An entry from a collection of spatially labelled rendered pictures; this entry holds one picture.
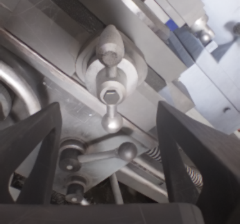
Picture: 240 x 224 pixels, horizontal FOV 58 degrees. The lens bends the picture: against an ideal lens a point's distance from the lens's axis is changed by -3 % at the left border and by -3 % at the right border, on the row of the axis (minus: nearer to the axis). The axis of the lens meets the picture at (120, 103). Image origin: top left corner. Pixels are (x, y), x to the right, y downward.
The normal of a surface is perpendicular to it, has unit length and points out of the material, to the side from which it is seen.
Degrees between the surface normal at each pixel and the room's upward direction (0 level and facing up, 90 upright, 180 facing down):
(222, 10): 93
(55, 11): 90
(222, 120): 90
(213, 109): 90
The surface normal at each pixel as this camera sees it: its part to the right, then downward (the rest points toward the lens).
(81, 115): 0.03, 0.58
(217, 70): 0.36, 0.23
